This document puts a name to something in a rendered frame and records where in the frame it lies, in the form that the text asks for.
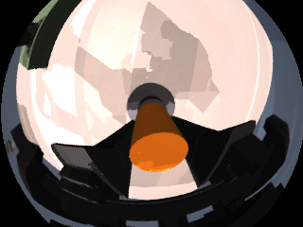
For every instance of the orange knob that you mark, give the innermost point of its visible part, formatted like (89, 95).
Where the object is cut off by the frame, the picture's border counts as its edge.
(156, 144)

